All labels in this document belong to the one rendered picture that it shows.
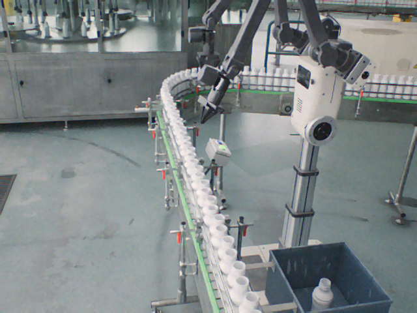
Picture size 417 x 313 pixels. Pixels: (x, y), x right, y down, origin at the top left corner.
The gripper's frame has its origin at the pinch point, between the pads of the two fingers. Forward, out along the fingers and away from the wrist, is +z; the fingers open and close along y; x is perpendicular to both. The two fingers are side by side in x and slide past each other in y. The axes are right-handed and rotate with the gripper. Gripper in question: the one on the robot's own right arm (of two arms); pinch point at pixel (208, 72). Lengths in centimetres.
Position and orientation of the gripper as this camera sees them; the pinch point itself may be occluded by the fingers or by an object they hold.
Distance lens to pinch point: 212.0
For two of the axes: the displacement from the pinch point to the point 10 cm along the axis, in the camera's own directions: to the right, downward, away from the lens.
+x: 2.1, 4.5, -8.7
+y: -9.8, 0.6, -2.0
